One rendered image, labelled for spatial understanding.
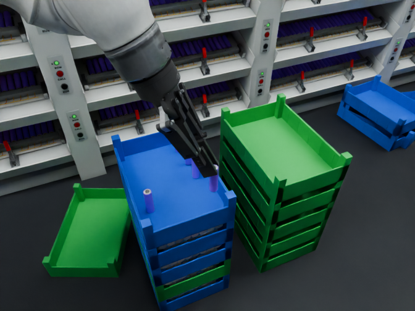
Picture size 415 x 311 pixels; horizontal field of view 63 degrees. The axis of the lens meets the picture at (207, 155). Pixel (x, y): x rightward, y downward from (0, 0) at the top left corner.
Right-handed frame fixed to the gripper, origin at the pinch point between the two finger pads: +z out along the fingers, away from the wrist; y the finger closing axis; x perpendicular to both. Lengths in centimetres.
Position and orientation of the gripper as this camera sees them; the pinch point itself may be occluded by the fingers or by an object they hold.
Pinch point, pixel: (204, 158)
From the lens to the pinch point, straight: 64.4
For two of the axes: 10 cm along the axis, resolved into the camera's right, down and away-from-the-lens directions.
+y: 1.2, -6.7, 7.3
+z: 4.2, 7.0, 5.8
